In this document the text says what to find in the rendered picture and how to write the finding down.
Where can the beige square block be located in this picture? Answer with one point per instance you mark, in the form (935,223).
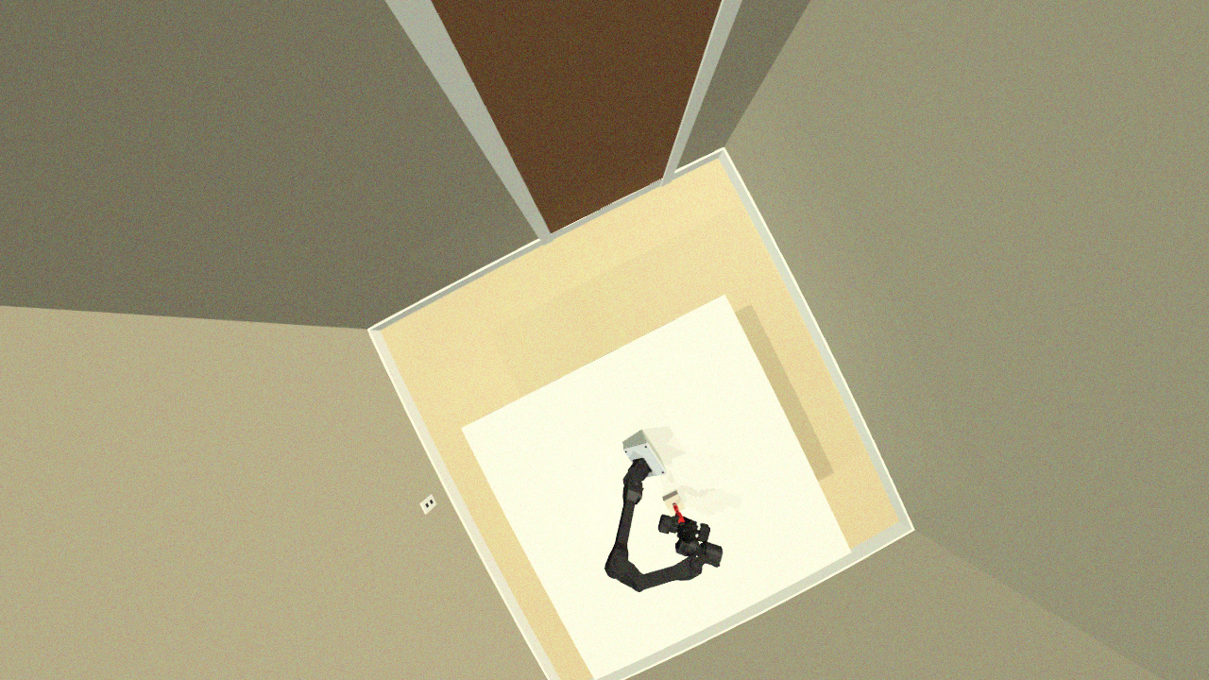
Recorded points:
(672,498)

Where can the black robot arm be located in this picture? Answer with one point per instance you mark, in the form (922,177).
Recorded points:
(617,565)

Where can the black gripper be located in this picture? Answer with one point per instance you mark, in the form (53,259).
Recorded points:
(670,524)

